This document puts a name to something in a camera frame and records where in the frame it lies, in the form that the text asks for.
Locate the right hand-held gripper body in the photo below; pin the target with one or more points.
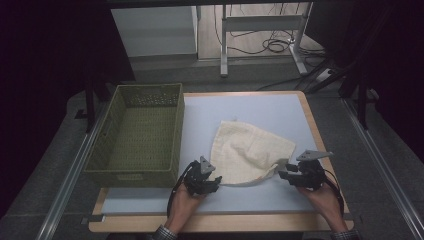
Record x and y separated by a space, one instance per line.
308 173

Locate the green woven plastic basket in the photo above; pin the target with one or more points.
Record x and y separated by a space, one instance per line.
140 140

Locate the black tripod stand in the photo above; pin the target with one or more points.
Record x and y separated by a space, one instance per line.
361 100

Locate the white cabinet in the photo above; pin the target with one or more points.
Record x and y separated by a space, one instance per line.
156 30

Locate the black tape strip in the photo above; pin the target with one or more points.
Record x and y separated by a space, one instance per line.
350 216
93 219

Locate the white power strip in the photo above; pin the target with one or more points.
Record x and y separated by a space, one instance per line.
324 75

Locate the aluminium floor rail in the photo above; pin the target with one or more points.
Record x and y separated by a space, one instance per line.
383 166
70 180

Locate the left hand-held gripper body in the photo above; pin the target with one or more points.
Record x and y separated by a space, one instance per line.
200 181

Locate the wooden table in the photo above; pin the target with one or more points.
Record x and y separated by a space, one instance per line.
233 224

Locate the white metal desk frame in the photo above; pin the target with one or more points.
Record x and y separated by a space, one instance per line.
260 23

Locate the dark curtain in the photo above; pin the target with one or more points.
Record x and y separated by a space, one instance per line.
40 66
396 50

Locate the cream cloth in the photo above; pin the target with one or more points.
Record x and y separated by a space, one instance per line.
246 153

